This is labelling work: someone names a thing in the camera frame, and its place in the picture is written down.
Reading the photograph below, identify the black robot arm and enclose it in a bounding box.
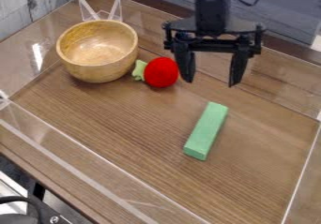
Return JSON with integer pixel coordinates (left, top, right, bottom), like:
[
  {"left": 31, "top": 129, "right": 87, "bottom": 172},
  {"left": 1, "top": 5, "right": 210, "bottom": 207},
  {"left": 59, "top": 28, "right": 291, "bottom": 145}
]
[{"left": 162, "top": 0, "right": 266, "bottom": 86}]

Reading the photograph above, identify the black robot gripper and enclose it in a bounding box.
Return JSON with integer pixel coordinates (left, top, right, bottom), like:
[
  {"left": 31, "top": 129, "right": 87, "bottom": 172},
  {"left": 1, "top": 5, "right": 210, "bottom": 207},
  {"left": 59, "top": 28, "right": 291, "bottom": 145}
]
[{"left": 162, "top": 0, "right": 265, "bottom": 87}]

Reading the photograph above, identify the black cable loop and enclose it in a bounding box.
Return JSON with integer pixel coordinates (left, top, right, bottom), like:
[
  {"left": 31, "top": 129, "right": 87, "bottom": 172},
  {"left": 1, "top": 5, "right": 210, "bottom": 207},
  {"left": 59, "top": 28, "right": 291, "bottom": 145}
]
[{"left": 0, "top": 196, "right": 43, "bottom": 224}]

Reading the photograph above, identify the black metal table frame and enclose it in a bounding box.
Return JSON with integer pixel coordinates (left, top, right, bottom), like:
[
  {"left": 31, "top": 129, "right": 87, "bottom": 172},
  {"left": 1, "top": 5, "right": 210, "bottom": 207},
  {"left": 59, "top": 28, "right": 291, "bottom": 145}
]
[{"left": 27, "top": 179, "right": 85, "bottom": 224}]

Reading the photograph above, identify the red plush strawberry toy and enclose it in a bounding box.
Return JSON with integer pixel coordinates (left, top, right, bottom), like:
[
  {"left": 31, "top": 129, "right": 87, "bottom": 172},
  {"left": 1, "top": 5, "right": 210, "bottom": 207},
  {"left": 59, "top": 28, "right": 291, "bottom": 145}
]
[{"left": 131, "top": 57, "right": 179, "bottom": 88}]

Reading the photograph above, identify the clear acrylic tray wall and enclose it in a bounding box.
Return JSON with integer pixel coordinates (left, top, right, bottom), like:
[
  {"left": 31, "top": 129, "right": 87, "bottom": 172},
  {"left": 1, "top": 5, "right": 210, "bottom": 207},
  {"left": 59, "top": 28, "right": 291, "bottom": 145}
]
[{"left": 0, "top": 3, "right": 321, "bottom": 224}]

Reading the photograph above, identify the green rectangular foam block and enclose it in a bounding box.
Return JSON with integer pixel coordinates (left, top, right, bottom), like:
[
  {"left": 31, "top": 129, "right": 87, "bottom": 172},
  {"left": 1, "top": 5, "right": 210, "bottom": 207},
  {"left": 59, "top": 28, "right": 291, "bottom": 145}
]
[{"left": 183, "top": 102, "right": 229, "bottom": 161}]

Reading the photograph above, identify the clear acrylic corner bracket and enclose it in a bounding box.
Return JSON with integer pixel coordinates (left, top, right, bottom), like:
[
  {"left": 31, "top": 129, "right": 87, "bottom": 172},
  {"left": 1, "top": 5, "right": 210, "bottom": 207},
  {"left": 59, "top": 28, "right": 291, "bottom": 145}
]
[{"left": 77, "top": 0, "right": 123, "bottom": 22}]

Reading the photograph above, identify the light wooden bowl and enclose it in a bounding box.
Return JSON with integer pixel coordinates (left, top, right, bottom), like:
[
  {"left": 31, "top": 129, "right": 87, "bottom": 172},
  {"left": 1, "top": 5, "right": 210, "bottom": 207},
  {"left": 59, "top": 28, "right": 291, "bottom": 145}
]
[{"left": 55, "top": 20, "right": 138, "bottom": 83}]

